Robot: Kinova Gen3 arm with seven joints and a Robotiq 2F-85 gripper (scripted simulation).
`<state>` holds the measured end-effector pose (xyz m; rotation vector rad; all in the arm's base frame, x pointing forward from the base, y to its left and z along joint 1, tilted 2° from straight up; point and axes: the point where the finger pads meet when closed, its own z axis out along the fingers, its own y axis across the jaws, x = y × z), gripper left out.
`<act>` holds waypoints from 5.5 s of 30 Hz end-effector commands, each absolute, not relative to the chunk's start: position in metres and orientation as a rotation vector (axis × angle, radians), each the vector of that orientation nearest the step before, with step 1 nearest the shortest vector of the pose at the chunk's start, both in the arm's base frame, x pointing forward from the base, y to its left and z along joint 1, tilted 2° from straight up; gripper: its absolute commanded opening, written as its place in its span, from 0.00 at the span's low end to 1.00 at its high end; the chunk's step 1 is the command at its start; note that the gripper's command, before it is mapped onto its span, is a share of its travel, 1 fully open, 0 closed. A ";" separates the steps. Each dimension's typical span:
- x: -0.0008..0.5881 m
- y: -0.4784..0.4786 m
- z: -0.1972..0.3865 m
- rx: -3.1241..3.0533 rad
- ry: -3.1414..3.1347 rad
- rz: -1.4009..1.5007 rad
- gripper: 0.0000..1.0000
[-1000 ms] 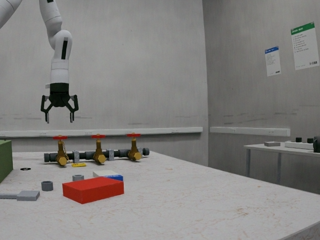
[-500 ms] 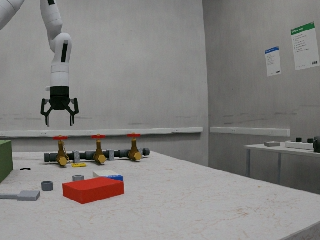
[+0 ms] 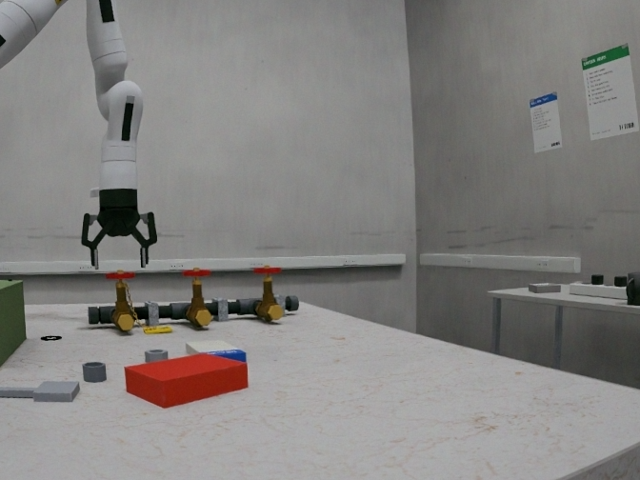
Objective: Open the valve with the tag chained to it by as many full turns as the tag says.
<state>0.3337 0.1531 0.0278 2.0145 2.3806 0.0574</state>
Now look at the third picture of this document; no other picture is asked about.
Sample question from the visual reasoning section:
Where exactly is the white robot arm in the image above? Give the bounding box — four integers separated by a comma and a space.
0, 0, 144, 198

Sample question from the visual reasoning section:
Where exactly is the grey cylinder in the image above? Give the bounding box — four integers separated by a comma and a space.
82, 362, 107, 383

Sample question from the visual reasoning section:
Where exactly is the grey pipe manifold with red valves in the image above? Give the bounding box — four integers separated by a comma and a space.
88, 265, 299, 331

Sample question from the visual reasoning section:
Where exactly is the red rectangular block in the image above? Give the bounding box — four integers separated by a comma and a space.
124, 353, 249, 409

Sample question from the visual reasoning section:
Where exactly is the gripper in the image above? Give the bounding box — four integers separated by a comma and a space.
81, 189, 157, 270

